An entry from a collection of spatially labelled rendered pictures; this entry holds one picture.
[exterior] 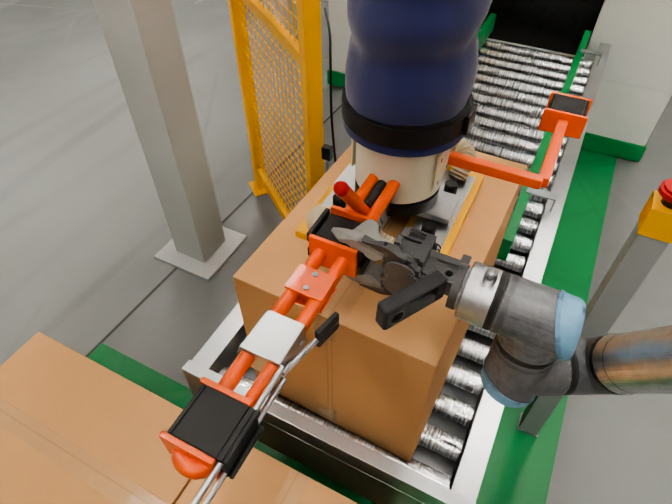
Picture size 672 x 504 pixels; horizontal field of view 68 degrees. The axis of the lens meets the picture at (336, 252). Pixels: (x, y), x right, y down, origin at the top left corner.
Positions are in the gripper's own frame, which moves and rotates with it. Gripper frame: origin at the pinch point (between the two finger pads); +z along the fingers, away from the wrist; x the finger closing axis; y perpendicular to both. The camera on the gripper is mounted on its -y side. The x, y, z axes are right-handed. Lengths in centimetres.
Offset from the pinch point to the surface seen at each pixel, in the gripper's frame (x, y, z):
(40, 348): -53, -21, 75
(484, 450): -48, 3, -34
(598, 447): -107, 49, -73
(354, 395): -34.5, -4.7, -6.6
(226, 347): -49, -1, 30
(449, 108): 16.0, 22.2, -8.6
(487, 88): -55, 164, 8
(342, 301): -12.5, 0.2, -1.2
